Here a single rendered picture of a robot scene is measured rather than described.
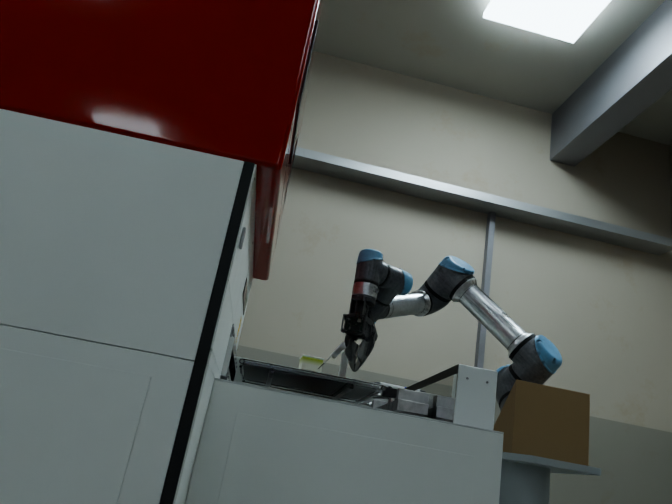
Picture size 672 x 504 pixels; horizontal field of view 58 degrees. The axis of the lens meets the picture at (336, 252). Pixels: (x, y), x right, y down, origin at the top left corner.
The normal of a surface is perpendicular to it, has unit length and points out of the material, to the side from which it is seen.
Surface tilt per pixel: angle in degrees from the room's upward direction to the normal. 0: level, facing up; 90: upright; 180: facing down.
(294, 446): 90
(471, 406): 90
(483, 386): 90
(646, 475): 90
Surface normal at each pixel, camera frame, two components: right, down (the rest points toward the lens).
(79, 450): 0.14, -0.32
